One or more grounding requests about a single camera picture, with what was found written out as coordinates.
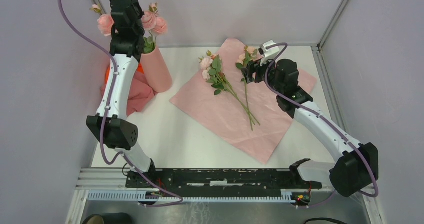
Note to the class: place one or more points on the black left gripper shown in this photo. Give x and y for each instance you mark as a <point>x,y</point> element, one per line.
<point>135,0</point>

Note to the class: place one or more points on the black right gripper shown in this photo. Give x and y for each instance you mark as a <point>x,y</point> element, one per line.
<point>252,67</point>

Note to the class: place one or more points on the pink wrapping paper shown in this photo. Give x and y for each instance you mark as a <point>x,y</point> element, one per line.
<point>245,130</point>

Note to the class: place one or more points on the peach rose stem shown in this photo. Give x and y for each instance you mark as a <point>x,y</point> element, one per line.
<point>248,56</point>

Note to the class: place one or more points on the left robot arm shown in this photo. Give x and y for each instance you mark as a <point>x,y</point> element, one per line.
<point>117,137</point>

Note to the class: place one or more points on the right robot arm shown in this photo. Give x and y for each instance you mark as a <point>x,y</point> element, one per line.
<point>356,165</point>

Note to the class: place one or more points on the pink cylindrical vase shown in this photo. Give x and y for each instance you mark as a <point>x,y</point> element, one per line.
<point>156,71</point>

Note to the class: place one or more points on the orange cloth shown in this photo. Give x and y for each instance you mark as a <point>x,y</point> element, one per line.
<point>139,68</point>

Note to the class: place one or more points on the pink cloth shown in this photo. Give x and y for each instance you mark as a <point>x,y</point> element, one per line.
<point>140,94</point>

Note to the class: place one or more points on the pink rose stems bunch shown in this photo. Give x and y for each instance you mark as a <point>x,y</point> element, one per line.
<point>212,72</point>

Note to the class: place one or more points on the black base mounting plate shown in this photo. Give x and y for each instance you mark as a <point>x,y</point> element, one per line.
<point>228,183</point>

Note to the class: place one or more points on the black round object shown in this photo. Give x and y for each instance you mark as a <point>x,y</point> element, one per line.
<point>109,218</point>

